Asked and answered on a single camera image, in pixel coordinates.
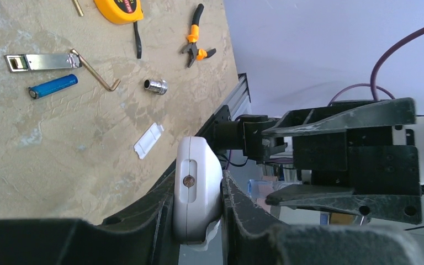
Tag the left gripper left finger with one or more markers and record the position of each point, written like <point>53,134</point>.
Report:
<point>139,234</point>

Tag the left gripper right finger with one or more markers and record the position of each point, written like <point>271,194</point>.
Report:
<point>250,235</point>

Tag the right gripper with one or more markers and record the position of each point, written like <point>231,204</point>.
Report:
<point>341,147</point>

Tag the white remote control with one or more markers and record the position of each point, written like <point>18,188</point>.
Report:
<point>197,206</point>

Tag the white battery cover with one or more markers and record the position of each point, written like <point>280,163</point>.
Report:
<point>145,143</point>

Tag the blue battery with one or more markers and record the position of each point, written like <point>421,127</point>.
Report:
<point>53,86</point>

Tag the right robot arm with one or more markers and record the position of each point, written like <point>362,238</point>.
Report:
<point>363,157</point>

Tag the clear water bottle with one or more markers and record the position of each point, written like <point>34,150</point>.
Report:
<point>260,189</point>

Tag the silver metal fitting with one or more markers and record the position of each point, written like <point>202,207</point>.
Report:
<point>159,87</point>

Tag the orange tape measure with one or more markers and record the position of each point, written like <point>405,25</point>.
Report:
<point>120,11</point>

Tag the copper hex key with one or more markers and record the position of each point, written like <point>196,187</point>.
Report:
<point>78,8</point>

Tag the aluminium rail frame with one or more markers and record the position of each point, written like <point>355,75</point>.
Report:
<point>240,100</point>

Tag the orange handled pliers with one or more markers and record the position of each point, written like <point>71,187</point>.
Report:
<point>196,54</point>

